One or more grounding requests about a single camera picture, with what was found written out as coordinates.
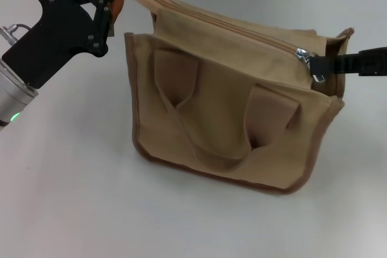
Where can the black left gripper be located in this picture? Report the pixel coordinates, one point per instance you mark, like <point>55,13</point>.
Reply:
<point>57,34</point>

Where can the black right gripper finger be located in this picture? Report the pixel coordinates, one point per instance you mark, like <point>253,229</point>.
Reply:
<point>347,63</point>

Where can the silver metal zipper pull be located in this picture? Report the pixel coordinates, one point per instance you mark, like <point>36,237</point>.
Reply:
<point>303,55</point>

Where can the khaki canvas food bag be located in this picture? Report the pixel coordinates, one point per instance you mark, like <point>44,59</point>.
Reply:
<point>223,104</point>

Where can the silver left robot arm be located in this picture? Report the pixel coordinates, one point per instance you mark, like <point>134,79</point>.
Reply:
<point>12,101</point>

